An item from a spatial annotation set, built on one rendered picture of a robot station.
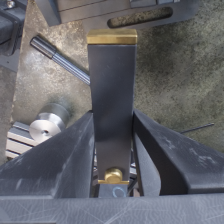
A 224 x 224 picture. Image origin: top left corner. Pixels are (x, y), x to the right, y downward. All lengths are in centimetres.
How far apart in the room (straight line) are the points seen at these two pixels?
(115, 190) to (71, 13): 27
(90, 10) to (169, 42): 11
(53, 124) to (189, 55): 21
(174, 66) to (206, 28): 6
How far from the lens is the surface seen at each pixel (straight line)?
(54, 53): 29
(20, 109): 37
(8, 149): 40
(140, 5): 24
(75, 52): 29
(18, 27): 81
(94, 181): 16
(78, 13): 27
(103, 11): 26
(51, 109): 32
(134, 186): 38
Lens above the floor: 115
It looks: 56 degrees down
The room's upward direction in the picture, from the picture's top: 173 degrees counter-clockwise
